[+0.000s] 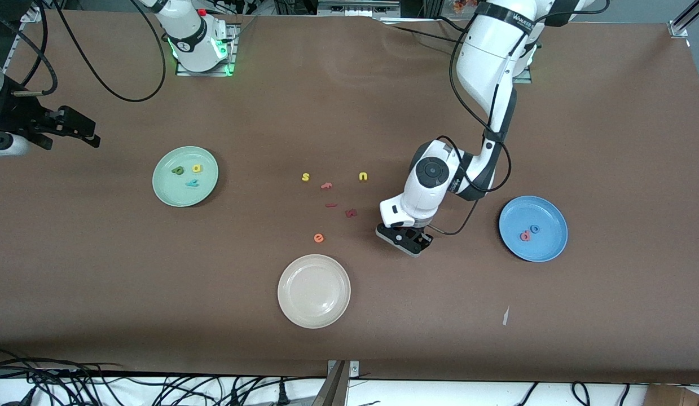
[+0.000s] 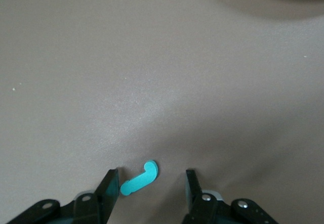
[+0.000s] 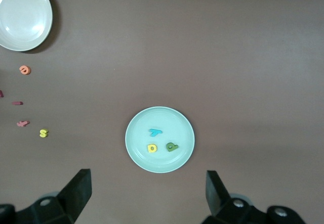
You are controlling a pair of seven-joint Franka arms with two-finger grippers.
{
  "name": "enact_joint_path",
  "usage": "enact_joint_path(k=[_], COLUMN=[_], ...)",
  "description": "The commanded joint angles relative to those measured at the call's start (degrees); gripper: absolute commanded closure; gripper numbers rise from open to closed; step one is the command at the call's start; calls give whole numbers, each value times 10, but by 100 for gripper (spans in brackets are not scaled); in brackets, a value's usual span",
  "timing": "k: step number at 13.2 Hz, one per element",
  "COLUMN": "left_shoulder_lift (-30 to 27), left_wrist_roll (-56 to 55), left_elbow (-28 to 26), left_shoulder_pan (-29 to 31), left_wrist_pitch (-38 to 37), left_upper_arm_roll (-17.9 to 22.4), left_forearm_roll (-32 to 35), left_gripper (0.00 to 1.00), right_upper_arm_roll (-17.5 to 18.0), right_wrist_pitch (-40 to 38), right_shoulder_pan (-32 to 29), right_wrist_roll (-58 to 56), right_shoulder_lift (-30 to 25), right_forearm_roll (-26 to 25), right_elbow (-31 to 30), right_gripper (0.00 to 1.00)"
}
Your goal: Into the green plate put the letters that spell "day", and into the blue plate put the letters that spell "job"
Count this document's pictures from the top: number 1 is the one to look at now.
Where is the light green plate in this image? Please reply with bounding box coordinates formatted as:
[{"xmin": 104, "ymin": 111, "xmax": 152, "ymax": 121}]
[{"xmin": 152, "ymin": 146, "xmax": 219, "ymax": 208}]

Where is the beige plate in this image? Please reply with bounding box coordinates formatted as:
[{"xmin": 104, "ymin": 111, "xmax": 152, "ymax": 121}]
[{"xmin": 277, "ymin": 254, "xmax": 351, "ymax": 329}]

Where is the blue plate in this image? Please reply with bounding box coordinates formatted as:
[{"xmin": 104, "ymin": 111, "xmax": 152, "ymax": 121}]
[{"xmin": 499, "ymin": 195, "xmax": 569, "ymax": 263}]

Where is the grey metal device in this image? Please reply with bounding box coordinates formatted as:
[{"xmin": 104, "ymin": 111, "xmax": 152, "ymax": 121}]
[{"xmin": 317, "ymin": 0, "xmax": 402, "ymax": 19}]

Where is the cardboard box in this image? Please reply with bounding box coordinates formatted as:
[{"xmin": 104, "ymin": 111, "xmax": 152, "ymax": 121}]
[{"xmin": 644, "ymin": 385, "xmax": 699, "ymax": 406}]

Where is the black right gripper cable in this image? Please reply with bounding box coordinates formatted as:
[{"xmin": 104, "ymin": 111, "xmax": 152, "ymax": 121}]
[{"xmin": 11, "ymin": 0, "xmax": 59, "ymax": 96}]

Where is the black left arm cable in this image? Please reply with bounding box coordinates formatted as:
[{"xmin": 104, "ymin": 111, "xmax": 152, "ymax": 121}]
[{"xmin": 430, "ymin": 0, "xmax": 513, "ymax": 236}]

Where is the long black right arm cable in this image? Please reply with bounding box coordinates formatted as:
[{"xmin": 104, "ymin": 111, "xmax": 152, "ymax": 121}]
[{"xmin": 51, "ymin": 0, "xmax": 166, "ymax": 103}]

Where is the metal table edge bracket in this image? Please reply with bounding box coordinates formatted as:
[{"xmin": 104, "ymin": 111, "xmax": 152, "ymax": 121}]
[{"xmin": 313, "ymin": 360, "xmax": 361, "ymax": 406}]

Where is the black cable plug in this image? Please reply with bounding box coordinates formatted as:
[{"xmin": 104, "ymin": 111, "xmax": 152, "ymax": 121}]
[{"xmin": 2, "ymin": 386, "xmax": 37, "ymax": 406}]

